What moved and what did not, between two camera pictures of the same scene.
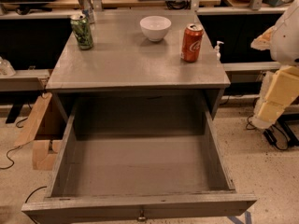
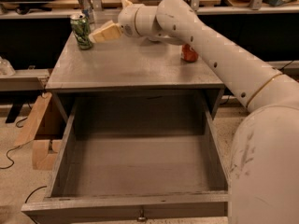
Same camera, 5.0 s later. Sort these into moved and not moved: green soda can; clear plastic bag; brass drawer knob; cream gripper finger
Moved: cream gripper finger
Not moved: green soda can; brass drawer knob; clear plastic bag
